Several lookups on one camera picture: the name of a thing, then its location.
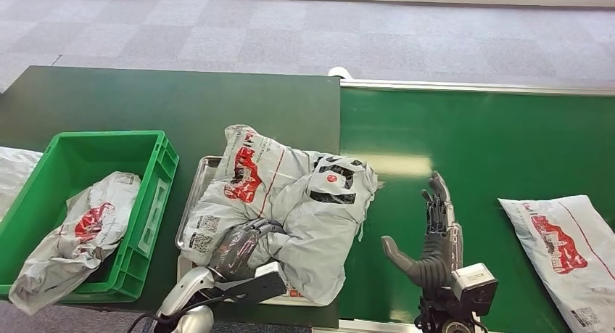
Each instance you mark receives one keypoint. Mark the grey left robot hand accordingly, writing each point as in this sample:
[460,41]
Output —
[238,246]

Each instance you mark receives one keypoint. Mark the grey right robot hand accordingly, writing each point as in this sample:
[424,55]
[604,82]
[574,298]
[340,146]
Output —
[437,268]

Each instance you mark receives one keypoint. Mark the large grey mailer package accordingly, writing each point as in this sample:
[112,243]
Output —
[298,215]

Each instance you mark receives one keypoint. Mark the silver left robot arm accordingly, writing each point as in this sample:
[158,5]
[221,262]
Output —
[185,292]

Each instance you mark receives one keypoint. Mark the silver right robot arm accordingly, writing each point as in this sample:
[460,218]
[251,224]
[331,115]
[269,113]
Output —
[442,316]

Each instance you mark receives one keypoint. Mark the flat grey mailer package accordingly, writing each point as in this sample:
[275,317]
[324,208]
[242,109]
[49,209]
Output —
[567,254]

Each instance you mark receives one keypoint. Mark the white conveyor roller end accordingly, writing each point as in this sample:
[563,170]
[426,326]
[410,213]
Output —
[340,72]

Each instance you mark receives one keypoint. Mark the electronic scale with steel tray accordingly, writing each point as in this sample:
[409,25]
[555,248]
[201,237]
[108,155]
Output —
[199,186]

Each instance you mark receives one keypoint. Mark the crumpled grey mailer bag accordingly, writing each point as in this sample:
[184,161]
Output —
[81,234]

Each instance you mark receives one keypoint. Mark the green plastic crate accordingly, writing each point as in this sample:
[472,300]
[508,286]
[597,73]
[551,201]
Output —
[81,153]

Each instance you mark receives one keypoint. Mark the plain grey plastic bag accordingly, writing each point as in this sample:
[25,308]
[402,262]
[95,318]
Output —
[14,172]

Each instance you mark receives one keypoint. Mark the metal conveyor edge rail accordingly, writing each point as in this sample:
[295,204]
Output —
[375,327]

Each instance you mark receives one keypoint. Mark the metal conveyor side rail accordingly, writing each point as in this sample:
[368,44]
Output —
[480,87]

